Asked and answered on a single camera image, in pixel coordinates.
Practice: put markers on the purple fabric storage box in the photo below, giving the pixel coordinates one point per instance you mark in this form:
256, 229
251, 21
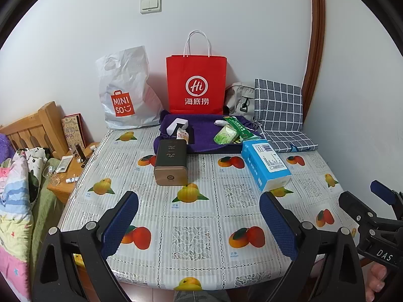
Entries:
204, 135

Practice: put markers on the grey checked folded cloth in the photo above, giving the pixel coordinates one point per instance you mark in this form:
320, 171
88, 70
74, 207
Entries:
280, 110

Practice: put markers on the long green packet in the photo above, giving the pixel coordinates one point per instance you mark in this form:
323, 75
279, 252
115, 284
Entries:
242, 129

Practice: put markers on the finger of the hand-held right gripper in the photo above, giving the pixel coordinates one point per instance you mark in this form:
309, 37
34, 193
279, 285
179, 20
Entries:
355, 207
382, 192

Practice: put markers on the grey backpack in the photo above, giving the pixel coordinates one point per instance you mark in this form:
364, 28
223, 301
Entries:
241, 100

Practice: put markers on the colourful quilt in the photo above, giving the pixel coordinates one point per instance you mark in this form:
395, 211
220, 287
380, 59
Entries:
14, 214

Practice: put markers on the blue tissue pack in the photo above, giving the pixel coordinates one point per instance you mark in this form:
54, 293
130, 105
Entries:
264, 166

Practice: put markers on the dark small bottle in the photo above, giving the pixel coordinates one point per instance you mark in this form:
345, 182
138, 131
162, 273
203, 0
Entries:
81, 154

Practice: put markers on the black and white pillow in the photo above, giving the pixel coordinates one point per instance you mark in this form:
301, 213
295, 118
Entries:
34, 166

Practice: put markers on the small white oval item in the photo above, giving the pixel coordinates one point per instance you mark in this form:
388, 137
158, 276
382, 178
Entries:
218, 121

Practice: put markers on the brown wooden door frame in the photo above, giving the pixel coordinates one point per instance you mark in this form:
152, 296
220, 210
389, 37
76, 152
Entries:
316, 47

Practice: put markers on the brown tin box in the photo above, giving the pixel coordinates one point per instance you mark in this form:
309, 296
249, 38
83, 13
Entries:
171, 162

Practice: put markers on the white plastic shopping bag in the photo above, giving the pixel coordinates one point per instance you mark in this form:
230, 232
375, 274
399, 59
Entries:
126, 91

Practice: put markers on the glass cup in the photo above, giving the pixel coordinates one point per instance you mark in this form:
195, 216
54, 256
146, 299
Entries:
52, 174

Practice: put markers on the white light switch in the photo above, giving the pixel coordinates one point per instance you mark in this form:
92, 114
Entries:
151, 3

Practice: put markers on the fruit print tablecloth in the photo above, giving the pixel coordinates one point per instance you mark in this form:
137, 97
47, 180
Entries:
207, 226

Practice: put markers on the green bedsheet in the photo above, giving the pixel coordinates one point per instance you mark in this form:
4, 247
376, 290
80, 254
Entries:
44, 207

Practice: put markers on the white foam block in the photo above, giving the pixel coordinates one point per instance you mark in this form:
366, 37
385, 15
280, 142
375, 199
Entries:
174, 127

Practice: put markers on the purple plush toy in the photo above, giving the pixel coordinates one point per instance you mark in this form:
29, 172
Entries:
6, 144

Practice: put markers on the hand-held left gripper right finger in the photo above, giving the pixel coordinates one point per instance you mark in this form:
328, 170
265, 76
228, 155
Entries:
278, 226

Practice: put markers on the person's right hand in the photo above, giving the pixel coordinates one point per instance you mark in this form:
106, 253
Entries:
376, 276

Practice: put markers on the patterned book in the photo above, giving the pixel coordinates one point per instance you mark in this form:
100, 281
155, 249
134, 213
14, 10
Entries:
73, 130

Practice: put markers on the small red and white packet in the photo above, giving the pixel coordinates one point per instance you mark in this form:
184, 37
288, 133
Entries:
182, 134

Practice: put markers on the red paper bag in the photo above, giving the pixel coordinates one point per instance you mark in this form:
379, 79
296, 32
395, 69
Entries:
196, 85

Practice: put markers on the wooden headboard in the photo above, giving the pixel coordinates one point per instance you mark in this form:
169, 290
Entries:
34, 129

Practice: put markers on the wooden nightstand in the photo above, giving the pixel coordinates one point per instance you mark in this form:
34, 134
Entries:
71, 171

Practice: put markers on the small white tube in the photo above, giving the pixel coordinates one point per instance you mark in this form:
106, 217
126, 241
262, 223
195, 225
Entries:
71, 180

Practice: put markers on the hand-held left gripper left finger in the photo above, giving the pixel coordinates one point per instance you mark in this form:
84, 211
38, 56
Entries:
121, 223

